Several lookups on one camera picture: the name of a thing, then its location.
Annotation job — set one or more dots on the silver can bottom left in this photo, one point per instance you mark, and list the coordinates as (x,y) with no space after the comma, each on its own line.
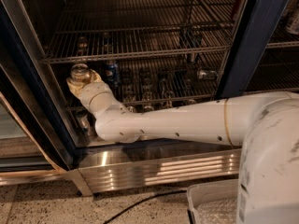
(82,117)

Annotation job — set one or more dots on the clear lying bottle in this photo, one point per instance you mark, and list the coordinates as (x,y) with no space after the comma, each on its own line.
(206,74)

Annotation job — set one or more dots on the dark blue Pepsi can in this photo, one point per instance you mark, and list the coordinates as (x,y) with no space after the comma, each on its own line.
(190,102)

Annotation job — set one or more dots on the wire fridge shelf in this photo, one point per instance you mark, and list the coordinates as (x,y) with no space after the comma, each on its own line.
(153,81)
(97,30)

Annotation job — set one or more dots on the white green Sprite can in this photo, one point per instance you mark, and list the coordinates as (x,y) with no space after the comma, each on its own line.
(148,108)

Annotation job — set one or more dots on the blue silver can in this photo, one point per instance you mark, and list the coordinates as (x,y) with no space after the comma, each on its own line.
(167,105)

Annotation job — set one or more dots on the middle wire fridge shelf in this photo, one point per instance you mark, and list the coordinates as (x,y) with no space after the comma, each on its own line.
(153,81)

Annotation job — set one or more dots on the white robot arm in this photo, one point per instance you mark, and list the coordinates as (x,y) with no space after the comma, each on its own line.
(265,125)

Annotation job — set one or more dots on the clear plastic bin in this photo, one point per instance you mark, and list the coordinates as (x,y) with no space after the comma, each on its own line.
(209,192)

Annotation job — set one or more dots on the orange soda can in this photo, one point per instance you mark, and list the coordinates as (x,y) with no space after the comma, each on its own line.
(80,72)

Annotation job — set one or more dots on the bubble wrap sheet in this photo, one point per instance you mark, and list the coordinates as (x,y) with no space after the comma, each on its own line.
(218,212)

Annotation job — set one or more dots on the open glass fridge door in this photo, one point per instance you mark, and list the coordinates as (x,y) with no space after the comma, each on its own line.
(34,142)

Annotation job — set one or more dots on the upper wire fridge shelf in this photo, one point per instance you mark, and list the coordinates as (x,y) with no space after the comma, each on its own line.
(97,30)

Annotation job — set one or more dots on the right compartment wire shelf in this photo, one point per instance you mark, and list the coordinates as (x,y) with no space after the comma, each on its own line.
(278,69)

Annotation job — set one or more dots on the stainless steel commercial fridge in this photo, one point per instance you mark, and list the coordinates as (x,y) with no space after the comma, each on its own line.
(101,166)

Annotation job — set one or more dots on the white green can left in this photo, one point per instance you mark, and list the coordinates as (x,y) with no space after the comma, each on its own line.
(132,109)

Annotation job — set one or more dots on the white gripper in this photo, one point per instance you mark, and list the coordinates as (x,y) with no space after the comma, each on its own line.
(89,92)

